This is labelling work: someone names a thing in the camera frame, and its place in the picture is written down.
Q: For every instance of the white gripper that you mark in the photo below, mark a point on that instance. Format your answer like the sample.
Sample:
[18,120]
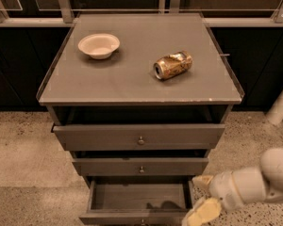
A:
[222,187]

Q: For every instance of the grey bottom drawer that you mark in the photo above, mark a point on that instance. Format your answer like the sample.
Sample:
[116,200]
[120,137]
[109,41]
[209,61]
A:
[160,202]

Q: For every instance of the grey drawer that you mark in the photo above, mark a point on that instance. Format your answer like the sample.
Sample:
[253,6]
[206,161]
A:
[139,166]
[160,202]
[132,137]

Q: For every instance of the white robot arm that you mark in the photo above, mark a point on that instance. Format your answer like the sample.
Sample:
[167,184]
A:
[271,166]

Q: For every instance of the grey middle drawer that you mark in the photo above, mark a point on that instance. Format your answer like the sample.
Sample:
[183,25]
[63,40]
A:
[139,166]

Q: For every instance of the grey drawer cabinet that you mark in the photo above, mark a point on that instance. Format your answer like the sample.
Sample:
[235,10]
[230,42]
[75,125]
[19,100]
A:
[123,89]

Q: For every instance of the grey top drawer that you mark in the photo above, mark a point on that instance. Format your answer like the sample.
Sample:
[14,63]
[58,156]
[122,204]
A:
[132,137]

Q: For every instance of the crushed gold soda can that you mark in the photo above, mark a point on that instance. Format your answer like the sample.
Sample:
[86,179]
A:
[172,65]

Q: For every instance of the white paper bowl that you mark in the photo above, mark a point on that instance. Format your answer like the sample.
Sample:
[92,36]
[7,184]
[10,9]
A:
[99,46]

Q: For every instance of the white cylindrical post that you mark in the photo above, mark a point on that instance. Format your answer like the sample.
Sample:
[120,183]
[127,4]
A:
[275,114]

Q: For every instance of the grey metal railing frame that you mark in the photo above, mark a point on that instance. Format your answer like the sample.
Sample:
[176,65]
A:
[216,13]

